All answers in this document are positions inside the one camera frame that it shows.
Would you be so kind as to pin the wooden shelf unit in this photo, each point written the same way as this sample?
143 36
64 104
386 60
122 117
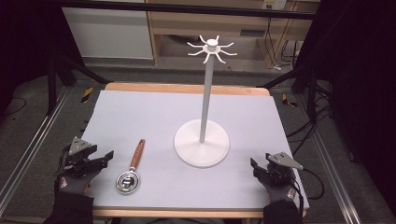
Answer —
199 25

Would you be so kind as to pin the person's right hand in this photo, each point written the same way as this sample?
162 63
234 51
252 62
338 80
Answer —
281 193

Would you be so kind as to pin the white wall socket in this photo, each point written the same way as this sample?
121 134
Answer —
274 3

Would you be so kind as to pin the wooden table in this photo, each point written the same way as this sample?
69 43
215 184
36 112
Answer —
186 88

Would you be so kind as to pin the black horizontal frame bar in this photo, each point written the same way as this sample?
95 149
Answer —
186 8

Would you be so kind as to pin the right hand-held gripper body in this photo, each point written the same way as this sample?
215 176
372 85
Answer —
280 169

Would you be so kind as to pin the pale grey table mat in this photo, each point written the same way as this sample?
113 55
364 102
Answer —
149 118

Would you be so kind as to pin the metal floor rail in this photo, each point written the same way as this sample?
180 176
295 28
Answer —
34 137
336 174

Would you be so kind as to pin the person's left hand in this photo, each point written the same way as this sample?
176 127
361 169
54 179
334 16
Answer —
76 183

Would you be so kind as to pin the white cabinet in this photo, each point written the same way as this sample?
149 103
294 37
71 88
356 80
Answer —
109 31

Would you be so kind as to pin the yellow black floor tape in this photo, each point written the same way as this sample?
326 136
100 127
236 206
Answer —
87 94
289 101

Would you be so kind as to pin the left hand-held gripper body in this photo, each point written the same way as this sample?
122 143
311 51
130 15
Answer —
77 157

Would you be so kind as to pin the black metal stand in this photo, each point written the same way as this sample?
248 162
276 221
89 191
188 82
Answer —
311 90
52 81

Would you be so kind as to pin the white hook stand rack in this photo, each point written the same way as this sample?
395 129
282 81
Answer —
205 93

